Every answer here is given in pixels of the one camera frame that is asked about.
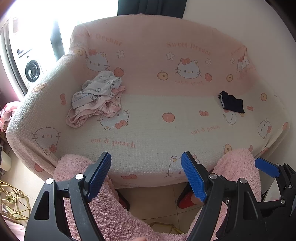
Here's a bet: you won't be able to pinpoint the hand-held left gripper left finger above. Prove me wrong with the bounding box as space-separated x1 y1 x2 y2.
24 152 112 241

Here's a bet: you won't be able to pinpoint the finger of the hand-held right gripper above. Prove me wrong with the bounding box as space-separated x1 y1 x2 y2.
254 158 296 200

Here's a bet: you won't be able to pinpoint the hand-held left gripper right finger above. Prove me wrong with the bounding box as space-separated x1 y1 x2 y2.
181 152 270 241

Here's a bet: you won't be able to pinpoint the white cartoon print pants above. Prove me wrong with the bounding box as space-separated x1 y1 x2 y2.
71 71 123 110

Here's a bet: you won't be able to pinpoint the red slipper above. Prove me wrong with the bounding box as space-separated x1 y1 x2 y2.
177 185 204 208
116 189 131 210

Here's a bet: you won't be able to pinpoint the person's pink fluffy pants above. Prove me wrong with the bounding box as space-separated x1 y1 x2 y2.
53 148 263 241

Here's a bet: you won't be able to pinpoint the pink printed garment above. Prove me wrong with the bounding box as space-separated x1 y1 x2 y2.
66 86 126 128

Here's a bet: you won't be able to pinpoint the dark navy folded garment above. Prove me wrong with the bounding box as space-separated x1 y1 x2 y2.
218 91 245 114

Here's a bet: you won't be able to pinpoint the pink cat print sofa cover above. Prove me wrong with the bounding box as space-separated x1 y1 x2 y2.
6 14 290 188

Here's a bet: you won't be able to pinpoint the white box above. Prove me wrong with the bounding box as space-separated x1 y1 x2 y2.
0 154 12 172

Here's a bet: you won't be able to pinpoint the pink patterned cloth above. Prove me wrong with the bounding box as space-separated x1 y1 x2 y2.
0 101 21 132

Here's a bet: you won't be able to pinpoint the white washing machine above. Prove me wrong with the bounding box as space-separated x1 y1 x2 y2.
5 19 50 95

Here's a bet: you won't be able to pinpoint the dark curtain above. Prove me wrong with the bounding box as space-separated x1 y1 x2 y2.
117 0 186 20

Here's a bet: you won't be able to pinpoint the gold wire basket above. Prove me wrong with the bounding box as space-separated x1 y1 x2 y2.
0 181 35 220
148 221 185 234

